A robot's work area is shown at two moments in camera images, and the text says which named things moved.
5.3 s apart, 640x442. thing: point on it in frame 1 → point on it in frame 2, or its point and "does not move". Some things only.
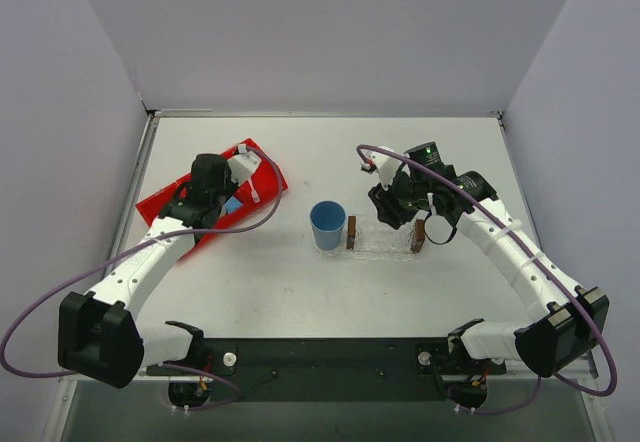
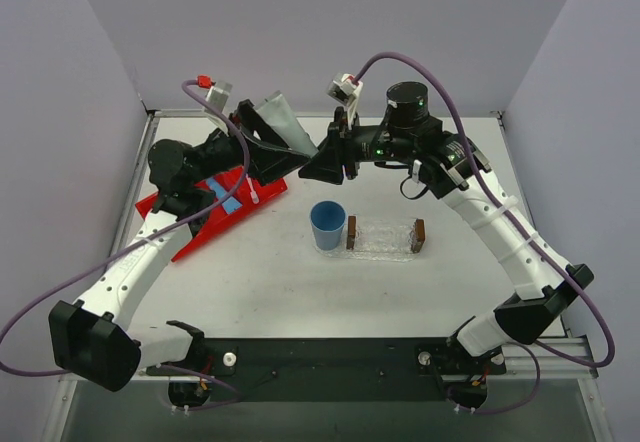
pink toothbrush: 254,194 does not move
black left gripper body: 216,202 → 248,140
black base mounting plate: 337,369 does not move
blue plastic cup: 328,218 does not move
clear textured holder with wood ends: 374,238 does not move
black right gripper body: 388,207 → 343,147
